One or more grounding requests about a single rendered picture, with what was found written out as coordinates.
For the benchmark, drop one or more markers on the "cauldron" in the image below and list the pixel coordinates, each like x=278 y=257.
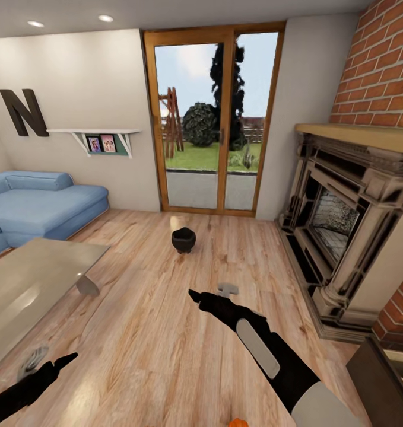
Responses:
x=183 y=239

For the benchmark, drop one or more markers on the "decorative sign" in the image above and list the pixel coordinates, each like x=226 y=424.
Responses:
x=18 y=112

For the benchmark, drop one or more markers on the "shelf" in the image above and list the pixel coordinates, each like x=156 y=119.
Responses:
x=120 y=135

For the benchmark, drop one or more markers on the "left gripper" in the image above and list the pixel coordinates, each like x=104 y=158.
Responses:
x=30 y=388

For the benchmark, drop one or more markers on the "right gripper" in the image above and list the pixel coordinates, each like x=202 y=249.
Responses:
x=210 y=303

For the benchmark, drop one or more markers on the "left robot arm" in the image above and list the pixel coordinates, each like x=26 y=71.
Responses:
x=31 y=382

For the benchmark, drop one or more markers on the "cabinet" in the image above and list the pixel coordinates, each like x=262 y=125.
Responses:
x=377 y=374

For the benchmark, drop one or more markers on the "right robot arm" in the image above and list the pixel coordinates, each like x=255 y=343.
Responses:
x=309 y=401

